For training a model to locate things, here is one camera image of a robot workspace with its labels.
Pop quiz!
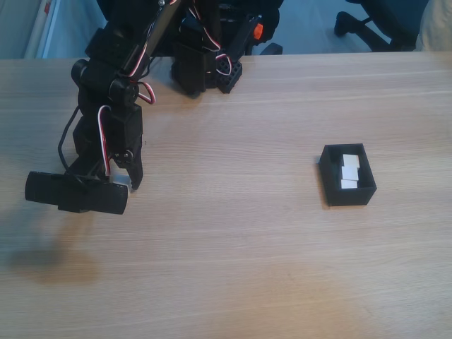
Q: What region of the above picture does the black open box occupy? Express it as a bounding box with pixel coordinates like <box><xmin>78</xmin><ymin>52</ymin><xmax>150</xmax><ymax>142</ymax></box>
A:
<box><xmin>319</xmin><ymin>143</ymin><xmax>378</xmax><ymax>208</ymax></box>

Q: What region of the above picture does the black webcam on gripper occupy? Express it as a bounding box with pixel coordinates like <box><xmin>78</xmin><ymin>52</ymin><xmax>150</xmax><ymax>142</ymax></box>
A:
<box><xmin>23</xmin><ymin>170</ymin><xmax>130</xmax><ymax>215</ymax></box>

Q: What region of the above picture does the white leaning panel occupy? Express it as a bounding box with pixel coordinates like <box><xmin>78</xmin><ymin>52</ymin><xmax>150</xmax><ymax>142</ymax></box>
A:
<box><xmin>23</xmin><ymin>0</ymin><xmax>107</xmax><ymax>59</ymax></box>

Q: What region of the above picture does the black office chair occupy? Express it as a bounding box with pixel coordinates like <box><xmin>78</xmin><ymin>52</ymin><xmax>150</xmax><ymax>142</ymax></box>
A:
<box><xmin>97</xmin><ymin>0</ymin><xmax>283</xmax><ymax>57</ymax></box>

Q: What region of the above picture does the black clamp with orange tip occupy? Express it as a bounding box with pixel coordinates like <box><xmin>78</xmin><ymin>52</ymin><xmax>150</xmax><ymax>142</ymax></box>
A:
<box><xmin>225</xmin><ymin>16</ymin><xmax>265</xmax><ymax>64</ymax></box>

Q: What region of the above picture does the dark blue office chair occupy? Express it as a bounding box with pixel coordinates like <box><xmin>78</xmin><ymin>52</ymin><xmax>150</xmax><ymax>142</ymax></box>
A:
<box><xmin>333</xmin><ymin>0</ymin><xmax>424</xmax><ymax>52</ymax></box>

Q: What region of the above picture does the person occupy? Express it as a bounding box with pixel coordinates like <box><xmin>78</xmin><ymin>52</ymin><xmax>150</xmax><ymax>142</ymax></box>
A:
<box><xmin>415</xmin><ymin>0</ymin><xmax>452</xmax><ymax>52</ymax></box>

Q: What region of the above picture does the white and red servo cable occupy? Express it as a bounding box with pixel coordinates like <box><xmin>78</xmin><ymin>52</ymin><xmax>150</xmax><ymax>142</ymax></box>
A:
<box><xmin>97</xmin><ymin>0</ymin><xmax>179</xmax><ymax>177</ymax></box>

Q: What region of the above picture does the black camera cable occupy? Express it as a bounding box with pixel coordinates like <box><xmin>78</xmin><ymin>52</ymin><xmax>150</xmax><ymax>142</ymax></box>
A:
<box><xmin>56</xmin><ymin>105</ymin><xmax>88</xmax><ymax>186</ymax></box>

